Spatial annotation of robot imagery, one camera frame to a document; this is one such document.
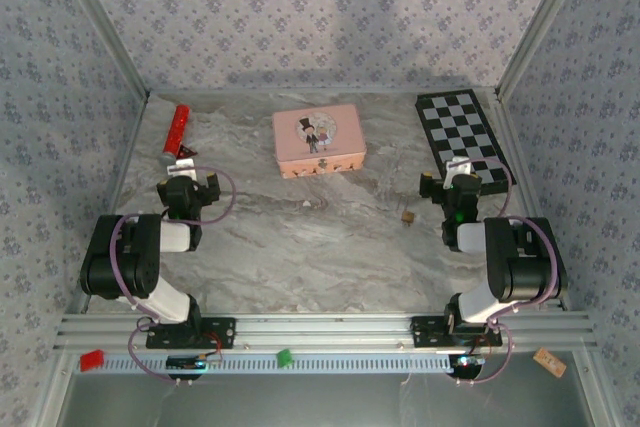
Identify small brass padlock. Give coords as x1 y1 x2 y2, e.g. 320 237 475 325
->
398 198 417 227

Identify pink tin box with couple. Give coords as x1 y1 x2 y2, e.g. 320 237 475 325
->
271 103 368 181

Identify black and grey chessboard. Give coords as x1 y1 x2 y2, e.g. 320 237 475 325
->
414 88 518 198

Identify red glitter tube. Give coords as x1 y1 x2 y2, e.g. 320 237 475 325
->
158 103 193 167

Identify small circuit board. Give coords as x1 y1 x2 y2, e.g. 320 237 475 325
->
166 353 224 381
448 353 487 381

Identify orange paper tag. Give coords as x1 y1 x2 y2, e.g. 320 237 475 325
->
532 346 568 379

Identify red plastic tag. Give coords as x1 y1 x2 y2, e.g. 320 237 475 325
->
79 349 106 373

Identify grey metal lower shelf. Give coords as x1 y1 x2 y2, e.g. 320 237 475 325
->
59 372 596 427

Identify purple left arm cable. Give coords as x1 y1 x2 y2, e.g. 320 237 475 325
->
109 165 238 386

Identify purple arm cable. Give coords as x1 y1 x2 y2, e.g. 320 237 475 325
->
109 165 238 386
451 156 557 386

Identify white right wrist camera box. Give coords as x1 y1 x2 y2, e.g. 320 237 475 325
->
444 156 474 188

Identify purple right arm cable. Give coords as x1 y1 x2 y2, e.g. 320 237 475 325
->
451 156 557 386

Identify aluminium side rail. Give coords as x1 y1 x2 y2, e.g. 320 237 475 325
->
67 94 151 314
492 95 572 311

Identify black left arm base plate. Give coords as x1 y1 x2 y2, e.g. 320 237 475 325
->
145 316 237 350

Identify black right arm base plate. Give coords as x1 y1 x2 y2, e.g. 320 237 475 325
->
410 315 503 348

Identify thin red wire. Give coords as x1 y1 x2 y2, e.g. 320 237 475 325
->
468 333 490 359
201 330 225 364

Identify aluminium mounting rail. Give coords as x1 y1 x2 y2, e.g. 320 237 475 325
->
52 311 599 351

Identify white slotted cable duct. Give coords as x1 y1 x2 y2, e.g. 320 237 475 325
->
77 352 459 375

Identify aluminium frame post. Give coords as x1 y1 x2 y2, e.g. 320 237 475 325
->
47 0 153 101
494 0 597 101

